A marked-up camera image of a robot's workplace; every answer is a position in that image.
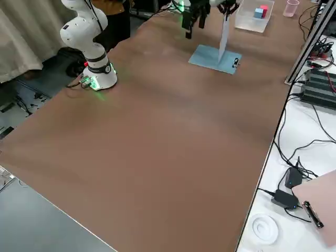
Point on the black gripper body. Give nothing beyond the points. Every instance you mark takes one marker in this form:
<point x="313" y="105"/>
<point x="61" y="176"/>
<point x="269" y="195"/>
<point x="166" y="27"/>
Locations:
<point x="199" y="4"/>

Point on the pink clipboard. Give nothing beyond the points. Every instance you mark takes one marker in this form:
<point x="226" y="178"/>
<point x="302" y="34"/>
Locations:
<point x="323" y="199"/>

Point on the clear plastic tray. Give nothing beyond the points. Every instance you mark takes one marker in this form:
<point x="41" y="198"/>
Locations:
<point x="249" y="22"/>

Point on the light blue block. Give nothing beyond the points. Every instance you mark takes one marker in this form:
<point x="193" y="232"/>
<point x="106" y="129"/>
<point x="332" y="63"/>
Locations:
<point x="258" y="13"/>

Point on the red block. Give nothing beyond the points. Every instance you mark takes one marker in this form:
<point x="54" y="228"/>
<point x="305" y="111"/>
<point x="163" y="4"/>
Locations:
<point x="265" y="10"/>

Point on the pink plastic cup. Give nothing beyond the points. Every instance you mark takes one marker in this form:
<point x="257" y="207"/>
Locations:
<point x="291" y="9"/>

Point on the green lit circuit board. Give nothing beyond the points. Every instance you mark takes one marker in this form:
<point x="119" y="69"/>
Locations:
<point x="88" y="81"/>

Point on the black power supply box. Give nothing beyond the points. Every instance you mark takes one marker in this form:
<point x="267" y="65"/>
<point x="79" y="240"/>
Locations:
<point x="320" y="89"/>

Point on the black bag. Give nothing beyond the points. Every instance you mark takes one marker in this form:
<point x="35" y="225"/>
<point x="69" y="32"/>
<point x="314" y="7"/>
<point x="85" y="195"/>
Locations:
<point x="71" y="60"/>

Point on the beige curtain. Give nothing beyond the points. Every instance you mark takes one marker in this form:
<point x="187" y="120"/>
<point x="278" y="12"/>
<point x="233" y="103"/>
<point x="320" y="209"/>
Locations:
<point x="18" y="39"/>

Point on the black power adapter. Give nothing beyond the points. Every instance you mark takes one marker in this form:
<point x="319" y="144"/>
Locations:
<point x="294" y="178"/>
<point x="284" y="199"/>

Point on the white round plate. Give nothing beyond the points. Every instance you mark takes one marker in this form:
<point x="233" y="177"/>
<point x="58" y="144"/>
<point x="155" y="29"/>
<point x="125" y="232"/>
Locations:
<point x="265" y="228"/>

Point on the grey side table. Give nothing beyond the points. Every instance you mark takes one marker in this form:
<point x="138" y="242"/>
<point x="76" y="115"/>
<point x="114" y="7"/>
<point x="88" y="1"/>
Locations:
<point x="31" y="225"/>

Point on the aluminium frame post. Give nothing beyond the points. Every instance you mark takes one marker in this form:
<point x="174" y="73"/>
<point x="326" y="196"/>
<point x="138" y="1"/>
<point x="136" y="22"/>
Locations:
<point x="301" y="57"/>

